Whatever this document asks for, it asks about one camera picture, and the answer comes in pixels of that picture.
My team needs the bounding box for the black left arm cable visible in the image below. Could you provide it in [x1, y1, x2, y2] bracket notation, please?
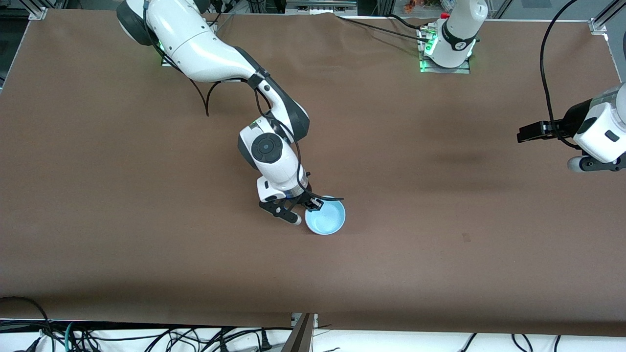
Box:
[539, 0, 582, 150]

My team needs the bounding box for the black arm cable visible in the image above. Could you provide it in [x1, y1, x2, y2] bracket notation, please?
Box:
[539, 0, 582, 150]
[144, 0, 344, 203]

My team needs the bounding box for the brown table cover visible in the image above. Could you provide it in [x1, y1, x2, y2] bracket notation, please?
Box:
[0, 9, 626, 338]

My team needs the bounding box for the long black table cable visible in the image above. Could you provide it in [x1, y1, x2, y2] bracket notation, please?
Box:
[335, 16, 431, 42]

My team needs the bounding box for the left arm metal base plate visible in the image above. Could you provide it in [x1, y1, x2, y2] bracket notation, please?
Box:
[418, 27, 471, 74]

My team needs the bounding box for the black looping floor cable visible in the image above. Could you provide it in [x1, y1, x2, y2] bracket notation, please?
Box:
[0, 296, 52, 352]

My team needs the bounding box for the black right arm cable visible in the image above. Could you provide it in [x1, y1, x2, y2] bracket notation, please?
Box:
[144, 0, 344, 203]

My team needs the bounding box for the grey aluminium profile beam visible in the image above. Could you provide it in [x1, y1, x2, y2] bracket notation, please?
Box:
[281, 313, 318, 352]

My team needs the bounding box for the blue bowl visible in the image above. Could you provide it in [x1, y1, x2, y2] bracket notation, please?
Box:
[305, 196, 346, 236]

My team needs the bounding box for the aluminium frame corner bracket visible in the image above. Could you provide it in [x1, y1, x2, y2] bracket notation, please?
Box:
[589, 0, 626, 35]
[27, 0, 49, 21]

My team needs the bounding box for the short black table cable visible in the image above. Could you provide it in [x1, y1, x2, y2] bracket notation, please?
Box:
[389, 14, 428, 30]

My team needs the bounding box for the silver power strip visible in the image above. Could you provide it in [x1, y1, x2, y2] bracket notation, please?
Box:
[286, 0, 358, 14]

